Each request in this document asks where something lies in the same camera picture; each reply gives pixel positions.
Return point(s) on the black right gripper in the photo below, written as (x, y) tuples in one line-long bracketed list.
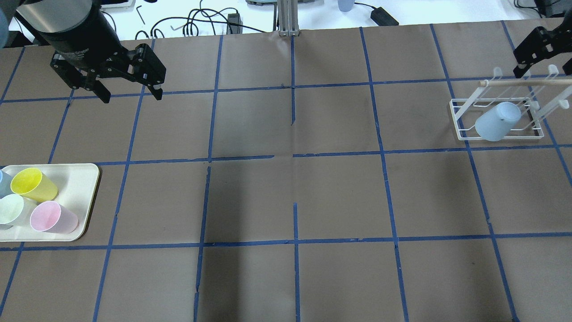
[(537, 47)]

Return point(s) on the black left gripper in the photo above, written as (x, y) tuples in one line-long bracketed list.
[(82, 41)]

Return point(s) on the light blue plastic cup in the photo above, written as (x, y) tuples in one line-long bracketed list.
[(496, 123)]

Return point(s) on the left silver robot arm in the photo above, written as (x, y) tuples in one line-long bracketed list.
[(44, 16)]

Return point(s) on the yellow plastic cup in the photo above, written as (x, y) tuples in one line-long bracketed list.
[(33, 184)]

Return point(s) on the blue plastic cup on tray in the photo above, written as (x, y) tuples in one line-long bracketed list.
[(5, 184)]

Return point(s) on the pink plastic cup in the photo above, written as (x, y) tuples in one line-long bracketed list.
[(52, 217)]

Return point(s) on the pale green plastic cup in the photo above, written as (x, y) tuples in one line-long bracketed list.
[(15, 210)]

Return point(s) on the blue cup on desk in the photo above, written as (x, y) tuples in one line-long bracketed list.
[(345, 6)]

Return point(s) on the black allen key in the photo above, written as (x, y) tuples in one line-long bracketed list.
[(138, 10)]

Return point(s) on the cream plastic tray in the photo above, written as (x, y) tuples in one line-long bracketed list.
[(77, 185)]

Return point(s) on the white wire cup rack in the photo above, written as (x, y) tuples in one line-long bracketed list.
[(537, 98)]

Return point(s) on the aluminium frame post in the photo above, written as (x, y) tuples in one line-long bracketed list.
[(288, 24)]

